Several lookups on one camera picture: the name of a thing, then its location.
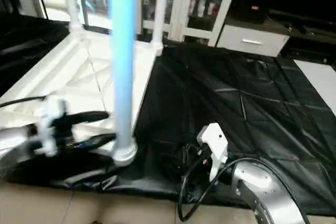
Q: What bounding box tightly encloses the white plastic table top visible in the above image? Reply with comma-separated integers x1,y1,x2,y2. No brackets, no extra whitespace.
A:
0,27,164,168

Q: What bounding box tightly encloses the white plastic table leg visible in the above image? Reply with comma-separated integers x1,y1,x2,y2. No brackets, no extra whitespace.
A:
107,0,140,166
151,0,171,55
59,0,86,33

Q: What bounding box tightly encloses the black work mat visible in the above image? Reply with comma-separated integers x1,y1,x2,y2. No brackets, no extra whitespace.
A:
0,12,336,218

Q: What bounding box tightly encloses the white drawer unit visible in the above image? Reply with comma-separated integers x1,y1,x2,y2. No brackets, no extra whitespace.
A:
216,24,291,58

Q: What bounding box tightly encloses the white flat board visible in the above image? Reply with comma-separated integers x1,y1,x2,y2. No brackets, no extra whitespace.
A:
293,58,336,115

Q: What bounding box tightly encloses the white glass door cabinet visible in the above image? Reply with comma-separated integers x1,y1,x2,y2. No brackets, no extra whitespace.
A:
138,0,240,46

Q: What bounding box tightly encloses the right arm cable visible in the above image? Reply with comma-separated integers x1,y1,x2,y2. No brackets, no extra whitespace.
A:
176,144,298,222

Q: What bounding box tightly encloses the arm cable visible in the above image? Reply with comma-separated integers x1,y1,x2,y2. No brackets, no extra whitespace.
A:
176,144,298,222
0,95,49,110

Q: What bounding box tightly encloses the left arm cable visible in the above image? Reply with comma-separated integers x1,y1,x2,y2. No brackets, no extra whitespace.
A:
0,95,49,110

